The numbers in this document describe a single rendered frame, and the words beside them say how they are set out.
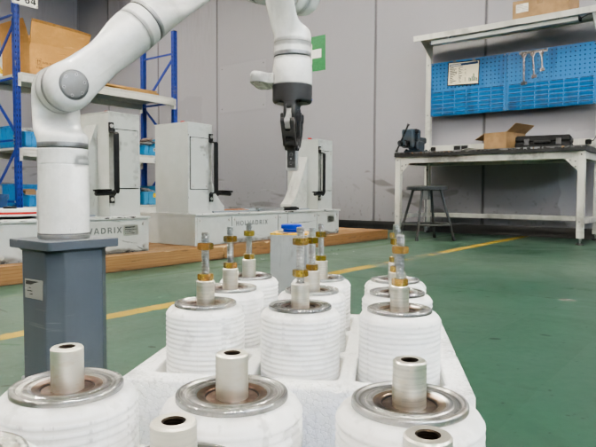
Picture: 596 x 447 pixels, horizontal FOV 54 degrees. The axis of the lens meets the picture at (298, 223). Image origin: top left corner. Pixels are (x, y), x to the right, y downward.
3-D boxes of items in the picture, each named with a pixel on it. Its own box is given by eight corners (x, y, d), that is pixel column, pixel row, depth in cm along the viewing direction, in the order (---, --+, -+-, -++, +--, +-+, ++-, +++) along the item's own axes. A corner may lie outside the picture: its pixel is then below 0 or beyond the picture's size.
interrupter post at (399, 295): (400, 316, 67) (401, 287, 66) (384, 312, 68) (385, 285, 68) (413, 313, 68) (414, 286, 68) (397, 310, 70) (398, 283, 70)
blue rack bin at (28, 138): (-4, 149, 550) (-4, 127, 549) (35, 152, 581) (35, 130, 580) (24, 146, 521) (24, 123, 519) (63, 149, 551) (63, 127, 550)
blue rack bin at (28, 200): (-1, 206, 552) (-1, 184, 551) (37, 205, 583) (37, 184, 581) (27, 207, 522) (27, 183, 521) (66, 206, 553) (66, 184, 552)
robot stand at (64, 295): (11, 393, 112) (7, 238, 110) (79, 374, 124) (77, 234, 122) (51, 411, 103) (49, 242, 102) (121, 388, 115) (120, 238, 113)
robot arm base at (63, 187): (28, 238, 111) (27, 148, 110) (73, 235, 118) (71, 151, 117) (55, 240, 105) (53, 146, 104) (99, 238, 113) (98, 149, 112)
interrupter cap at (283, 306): (317, 318, 65) (317, 312, 65) (257, 313, 68) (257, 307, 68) (340, 307, 72) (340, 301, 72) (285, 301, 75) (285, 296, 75)
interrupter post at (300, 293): (305, 312, 68) (305, 285, 68) (286, 310, 69) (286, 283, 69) (313, 309, 71) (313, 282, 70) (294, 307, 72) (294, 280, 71)
